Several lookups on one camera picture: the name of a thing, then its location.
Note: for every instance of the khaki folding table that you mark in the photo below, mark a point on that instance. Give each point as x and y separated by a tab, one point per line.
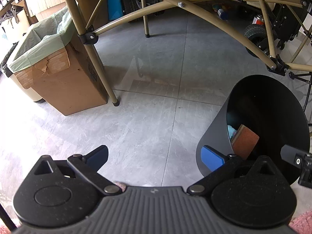
103	73

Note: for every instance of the black waste bin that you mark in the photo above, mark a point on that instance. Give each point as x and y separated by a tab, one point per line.
268	102

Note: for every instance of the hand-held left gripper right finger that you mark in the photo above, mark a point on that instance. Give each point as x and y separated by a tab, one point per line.
210	158

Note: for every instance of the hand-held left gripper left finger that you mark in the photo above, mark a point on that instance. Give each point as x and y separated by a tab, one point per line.
98	157

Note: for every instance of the blue white spray can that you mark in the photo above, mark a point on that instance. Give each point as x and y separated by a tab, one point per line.
223	14

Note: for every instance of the light blue fluffy sponge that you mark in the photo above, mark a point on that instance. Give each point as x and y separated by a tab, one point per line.
231	131

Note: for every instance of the cardboard box with green liner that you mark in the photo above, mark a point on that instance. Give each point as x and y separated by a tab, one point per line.
68	82

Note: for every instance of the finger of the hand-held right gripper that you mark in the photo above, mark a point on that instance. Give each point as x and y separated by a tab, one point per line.
291	154

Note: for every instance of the black ribbed case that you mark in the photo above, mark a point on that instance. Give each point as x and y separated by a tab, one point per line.
129	3

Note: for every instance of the pinkish brown cardboard box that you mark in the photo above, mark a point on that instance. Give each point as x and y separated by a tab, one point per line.
246	141

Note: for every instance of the red gas canister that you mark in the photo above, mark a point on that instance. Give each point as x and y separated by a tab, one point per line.
258	20

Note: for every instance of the cream bin with black liner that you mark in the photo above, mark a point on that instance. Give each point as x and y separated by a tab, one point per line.
26	87

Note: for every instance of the blue plastic box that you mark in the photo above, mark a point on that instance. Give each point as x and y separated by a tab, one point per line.
114	4

